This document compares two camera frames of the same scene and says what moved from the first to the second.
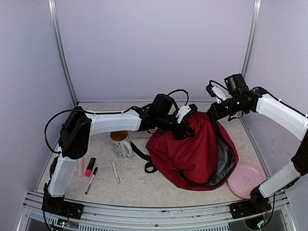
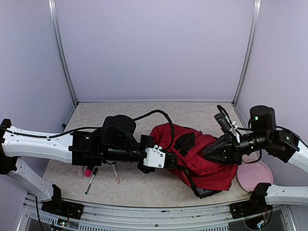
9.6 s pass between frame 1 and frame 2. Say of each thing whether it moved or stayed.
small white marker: stayed
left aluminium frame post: stayed
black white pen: stayed
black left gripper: moved
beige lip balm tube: stayed
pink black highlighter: stayed
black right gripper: moved
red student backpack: moved
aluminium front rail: stayed
